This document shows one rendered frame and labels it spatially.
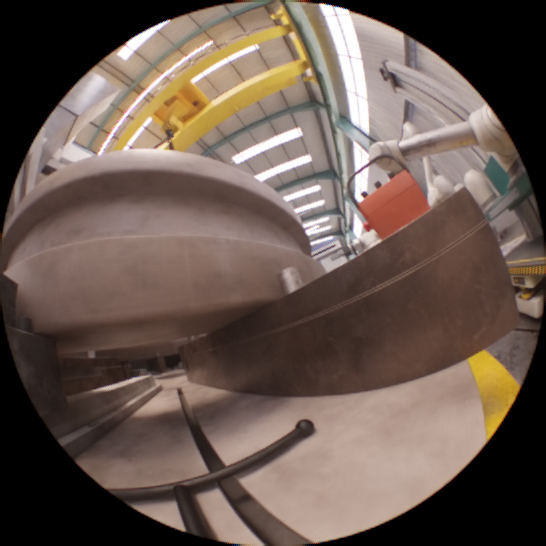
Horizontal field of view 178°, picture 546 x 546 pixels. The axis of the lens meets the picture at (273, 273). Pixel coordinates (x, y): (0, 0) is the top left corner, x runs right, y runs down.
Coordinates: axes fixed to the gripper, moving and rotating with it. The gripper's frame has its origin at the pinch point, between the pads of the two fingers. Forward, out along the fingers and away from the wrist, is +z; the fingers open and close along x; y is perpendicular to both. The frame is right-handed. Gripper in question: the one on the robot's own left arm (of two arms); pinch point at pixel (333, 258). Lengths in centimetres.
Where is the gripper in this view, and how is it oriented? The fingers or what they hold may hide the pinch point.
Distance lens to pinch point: 126.8
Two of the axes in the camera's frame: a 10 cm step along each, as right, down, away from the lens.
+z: -8.1, 4.3, 4.0
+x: -5.0, -1.2, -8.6
